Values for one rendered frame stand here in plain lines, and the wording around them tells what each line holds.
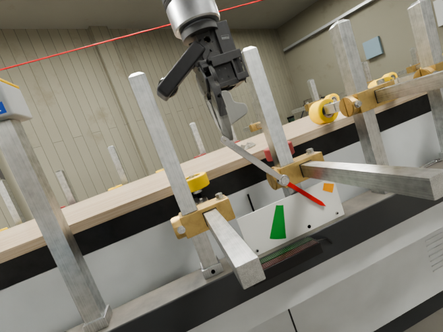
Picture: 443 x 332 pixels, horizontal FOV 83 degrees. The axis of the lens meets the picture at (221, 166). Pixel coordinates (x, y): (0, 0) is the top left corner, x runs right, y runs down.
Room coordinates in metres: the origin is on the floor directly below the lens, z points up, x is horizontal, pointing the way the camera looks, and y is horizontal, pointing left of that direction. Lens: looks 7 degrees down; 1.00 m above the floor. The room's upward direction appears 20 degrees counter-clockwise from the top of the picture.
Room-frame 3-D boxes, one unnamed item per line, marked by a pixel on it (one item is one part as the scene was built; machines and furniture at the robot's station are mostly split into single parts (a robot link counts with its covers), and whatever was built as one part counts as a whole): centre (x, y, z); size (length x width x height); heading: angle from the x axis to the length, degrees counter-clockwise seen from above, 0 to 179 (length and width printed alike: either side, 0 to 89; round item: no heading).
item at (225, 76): (0.49, -0.05, 1.12); 0.09 x 0.08 x 0.12; 100
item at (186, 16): (0.50, -0.05, 1.21); 0.10 x 0.09 x 0.05; 10
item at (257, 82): (0.59, -0.14, 0.91); 0.03 x 0.03 x 0.48; 11
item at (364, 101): (0.64, -0.41, 0.94); 0.13 x 0.06 x 0.05; 101
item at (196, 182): (0.68, 0.09, 0.85); 0.08 x 0.08 x 0.11
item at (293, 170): (0.60, -0.17, 0.84); 0.13 x 0.06 x 0.05; 101
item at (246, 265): (0.49, 0.05, 0.83); 0.43 x 0.03 x 0.04; 11
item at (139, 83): (0.55, 0.10, 0.93); 0.03 x 0.03 x 0.48; 11
